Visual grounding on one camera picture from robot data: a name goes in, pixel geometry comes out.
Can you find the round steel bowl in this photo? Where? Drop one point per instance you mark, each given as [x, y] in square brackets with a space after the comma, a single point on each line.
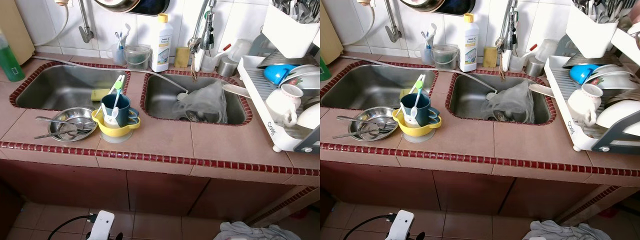
[375, 116]
[75, 116]

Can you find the yellow plastic bowl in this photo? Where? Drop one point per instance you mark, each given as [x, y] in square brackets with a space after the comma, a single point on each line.
[117, 132]
[417, 132]

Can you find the chrome kitchen faucet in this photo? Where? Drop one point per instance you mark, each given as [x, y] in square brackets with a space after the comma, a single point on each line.
[510, 37]
[202, 37]

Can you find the white plate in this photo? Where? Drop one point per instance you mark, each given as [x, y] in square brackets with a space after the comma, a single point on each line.
[310, 117]
[620, 117]

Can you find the steel fork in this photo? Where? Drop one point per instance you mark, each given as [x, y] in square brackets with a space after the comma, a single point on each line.
[50, 120]
[351, 120]

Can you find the white patterned bowl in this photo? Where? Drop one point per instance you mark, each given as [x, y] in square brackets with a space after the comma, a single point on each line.
[612, 80]
[305, 80]

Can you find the white dish rack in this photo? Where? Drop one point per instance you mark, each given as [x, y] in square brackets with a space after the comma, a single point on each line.
[272, 131]
[575, 131]

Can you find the green dish soap bottle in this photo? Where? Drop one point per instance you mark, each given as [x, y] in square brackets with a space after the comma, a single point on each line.
[324, 70]
[10, 62]

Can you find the steel sink basin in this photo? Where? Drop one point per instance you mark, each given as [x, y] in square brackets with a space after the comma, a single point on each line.
[370, 87]
[160, 100]
[465, 100]
[60, 87]

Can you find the blue bowl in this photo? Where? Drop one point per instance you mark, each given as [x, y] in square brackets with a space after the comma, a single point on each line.
[579, 74]
[272, 74]

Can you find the steel lid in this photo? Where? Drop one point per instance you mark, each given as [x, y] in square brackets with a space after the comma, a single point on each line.
[582, 61]
[277, 60]

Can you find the bright yellow sponge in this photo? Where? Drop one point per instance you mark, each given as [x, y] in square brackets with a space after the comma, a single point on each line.
[406, 94]
[100, 94]

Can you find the beige water ioniser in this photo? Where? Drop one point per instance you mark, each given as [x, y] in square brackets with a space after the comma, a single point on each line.
[330, 30]
[17, 30]

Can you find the white cutlery holder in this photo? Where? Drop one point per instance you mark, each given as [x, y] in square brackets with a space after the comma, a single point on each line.
[592, 35]
[287, 35]

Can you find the green white plastic spoon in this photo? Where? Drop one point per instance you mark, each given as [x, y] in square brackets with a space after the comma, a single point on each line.
[118, 86]
[419, 86]

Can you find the clear plastic container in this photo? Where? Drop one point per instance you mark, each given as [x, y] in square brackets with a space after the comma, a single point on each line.
[241, 49]
[547, 49]

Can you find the steel cup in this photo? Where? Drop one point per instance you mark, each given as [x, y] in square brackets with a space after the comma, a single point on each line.
[534, 67]
[227, 67]

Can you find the steel cutlery bundle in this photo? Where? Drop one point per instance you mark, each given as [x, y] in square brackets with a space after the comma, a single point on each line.
[600, 7]
[295, 7]

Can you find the clear plastic bag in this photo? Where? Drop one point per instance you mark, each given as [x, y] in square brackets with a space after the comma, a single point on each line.
[205, 100]
[510, 100]

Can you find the clear toothbrush cup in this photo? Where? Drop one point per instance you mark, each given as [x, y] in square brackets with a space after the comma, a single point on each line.
[119, 56]
[426, 56]

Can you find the white plastic cup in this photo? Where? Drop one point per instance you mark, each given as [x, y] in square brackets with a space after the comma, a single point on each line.
[516, 62]
[209, 62]

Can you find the beige valve knob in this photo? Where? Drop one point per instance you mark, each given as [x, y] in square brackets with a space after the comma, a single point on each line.
[62, 2]
[369, 2]

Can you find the grey cloth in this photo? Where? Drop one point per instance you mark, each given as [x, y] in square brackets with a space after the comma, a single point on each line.
[560, 232]
[250, 232]

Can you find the blue white toothbrush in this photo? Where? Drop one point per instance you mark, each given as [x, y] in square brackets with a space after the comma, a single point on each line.
[120, 37]
[428, 37]

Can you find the mustard yellow sponge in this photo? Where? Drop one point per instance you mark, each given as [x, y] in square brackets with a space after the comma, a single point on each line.
[490, 58]
[182, 58]

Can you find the hanging steel pan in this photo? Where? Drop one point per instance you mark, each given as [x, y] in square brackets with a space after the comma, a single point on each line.
[115, 5]
[422, 5]

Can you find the white yellow-capped detergent bottle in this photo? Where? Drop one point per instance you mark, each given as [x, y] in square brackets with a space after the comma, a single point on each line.
[162, 50]
[470, 50]

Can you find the hanging black pan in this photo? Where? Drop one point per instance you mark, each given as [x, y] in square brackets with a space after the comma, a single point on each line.
[462, 7]
[155, 7]

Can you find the cream spatula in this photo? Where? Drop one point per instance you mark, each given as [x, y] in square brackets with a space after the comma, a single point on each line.
[541, 90]

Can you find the chrome wall tap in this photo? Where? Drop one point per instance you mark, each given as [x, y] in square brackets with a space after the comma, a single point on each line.
[86, 34]
[394, 34]

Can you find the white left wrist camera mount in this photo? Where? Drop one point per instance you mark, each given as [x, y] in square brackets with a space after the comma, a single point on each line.
[102, 225]
[401, 225]

